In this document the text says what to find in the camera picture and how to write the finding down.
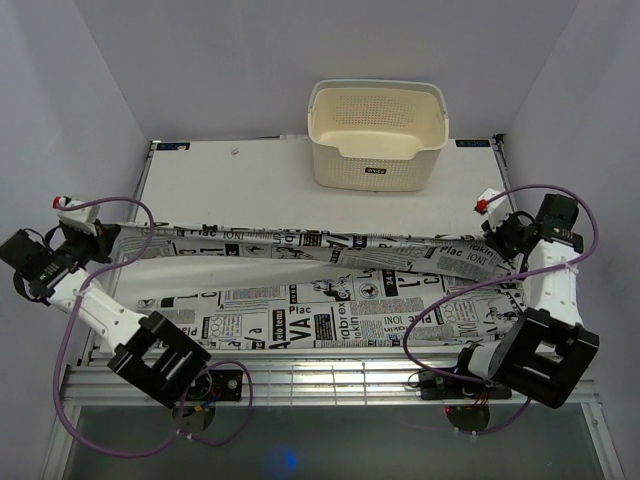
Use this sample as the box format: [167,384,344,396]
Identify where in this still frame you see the newspaper print trousers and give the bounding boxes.
[118,223,526,350]

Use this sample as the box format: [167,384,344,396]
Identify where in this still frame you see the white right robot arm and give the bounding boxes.
[451,190,599,409]

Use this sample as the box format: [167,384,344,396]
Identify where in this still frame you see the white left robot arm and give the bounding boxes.
[1,222,212,408]

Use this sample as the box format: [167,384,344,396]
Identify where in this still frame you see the blue label sticker right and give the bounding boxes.
[455,139,491,148]

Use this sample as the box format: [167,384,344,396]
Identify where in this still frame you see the blue label sticker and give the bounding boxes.
[455,139,491,148]
[155,142,191,151]

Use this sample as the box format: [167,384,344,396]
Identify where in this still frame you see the blue label sticker left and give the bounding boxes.
[155,142,191,151]

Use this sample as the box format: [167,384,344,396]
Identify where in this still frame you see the cream perforated plastic basket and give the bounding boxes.
[307,79,450,192]

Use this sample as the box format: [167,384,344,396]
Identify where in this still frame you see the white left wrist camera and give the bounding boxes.
[52,195,100,236]

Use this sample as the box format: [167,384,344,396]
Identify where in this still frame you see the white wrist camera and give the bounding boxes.
[474,188,512,230]
[52,195,100,236]

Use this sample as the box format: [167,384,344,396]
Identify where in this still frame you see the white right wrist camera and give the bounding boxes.
[474,188,512,230]

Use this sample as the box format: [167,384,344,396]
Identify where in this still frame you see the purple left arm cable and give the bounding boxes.
[53,197,256,459]

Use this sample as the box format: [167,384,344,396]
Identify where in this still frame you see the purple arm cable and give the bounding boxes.
[53,197,256,459]
[403,184,600,436]

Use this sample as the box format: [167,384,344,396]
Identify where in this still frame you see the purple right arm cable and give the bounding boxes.
[403,184,600,436]

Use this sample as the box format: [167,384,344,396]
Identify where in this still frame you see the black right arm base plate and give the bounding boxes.
[417,370,513,401]

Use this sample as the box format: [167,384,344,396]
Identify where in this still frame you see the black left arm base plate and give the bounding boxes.
[189,369,244,403]

